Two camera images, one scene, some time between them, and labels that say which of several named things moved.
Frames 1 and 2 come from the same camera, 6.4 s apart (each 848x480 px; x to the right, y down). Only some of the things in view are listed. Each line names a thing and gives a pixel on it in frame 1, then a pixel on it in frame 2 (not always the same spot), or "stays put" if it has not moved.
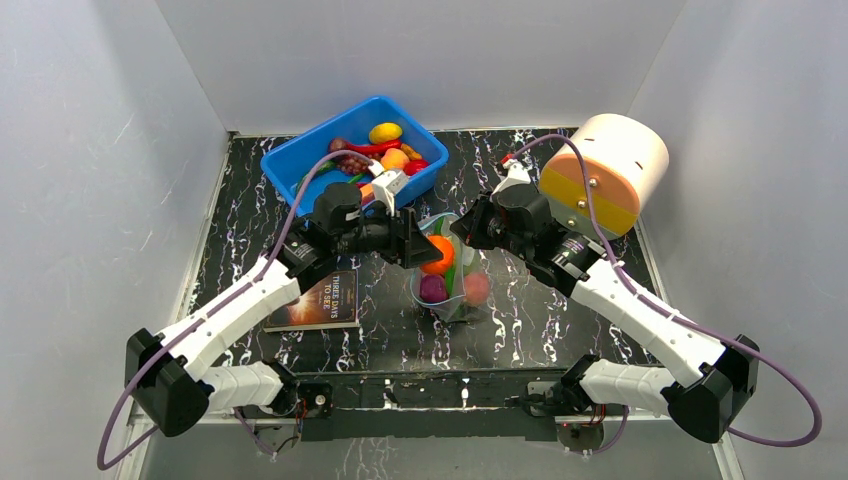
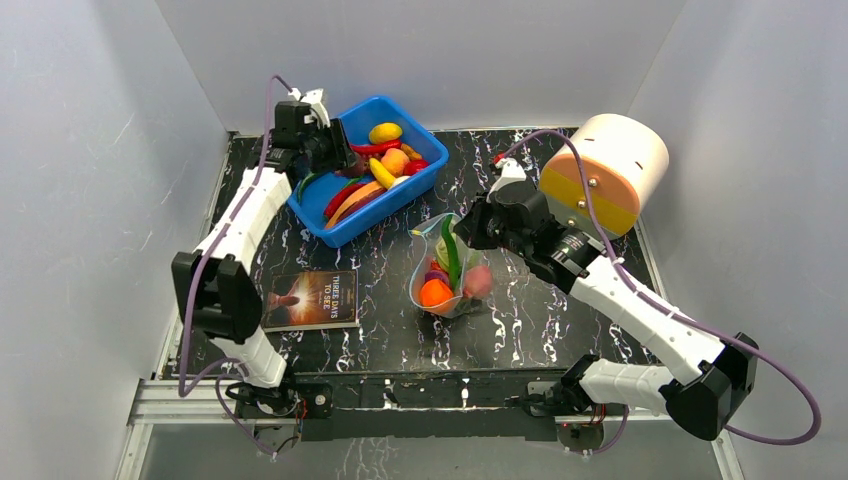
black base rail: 460,404 stays put
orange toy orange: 447,247 -> 433,291
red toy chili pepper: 340,144 stays put
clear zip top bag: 454,288 stays put
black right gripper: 482,221 stays put
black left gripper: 406,243 -> 342,158
